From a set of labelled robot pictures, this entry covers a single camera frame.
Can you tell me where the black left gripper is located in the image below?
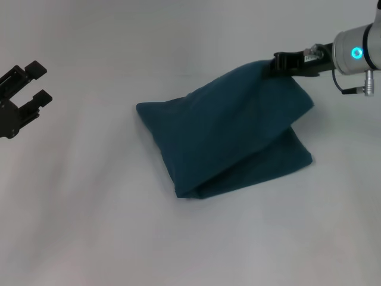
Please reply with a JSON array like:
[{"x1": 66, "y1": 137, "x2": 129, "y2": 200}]
[{"x1": 0, "y1": 60, "x2": 54, "y2": 140}]

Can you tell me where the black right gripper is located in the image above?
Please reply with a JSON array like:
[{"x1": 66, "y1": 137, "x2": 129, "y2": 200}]
[{"x1": 261, "y1": 43, "x2": 336, "y2": 80}]

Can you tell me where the teal blue shirt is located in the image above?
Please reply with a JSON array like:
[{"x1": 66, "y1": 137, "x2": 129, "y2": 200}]
[{"x1": 136, "y1": 59, "x2": 316, "y2": 200}]

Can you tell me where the silver metal bolt fitting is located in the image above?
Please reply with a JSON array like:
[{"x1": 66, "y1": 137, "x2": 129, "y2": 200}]
[{"x1": 303, "y1": 43, "x2": 324, "y2": 61}]

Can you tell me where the thin dark cable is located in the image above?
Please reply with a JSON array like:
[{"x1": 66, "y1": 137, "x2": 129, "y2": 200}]
[{"x1": 332, "y1": 70, "x2": 366, "y2": 95}]

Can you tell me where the silver cable connector plug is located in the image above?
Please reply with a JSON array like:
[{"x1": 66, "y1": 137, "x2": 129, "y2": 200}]
[{"x1": 364, "y1": 70, "x2": 376, "y2": 97}]

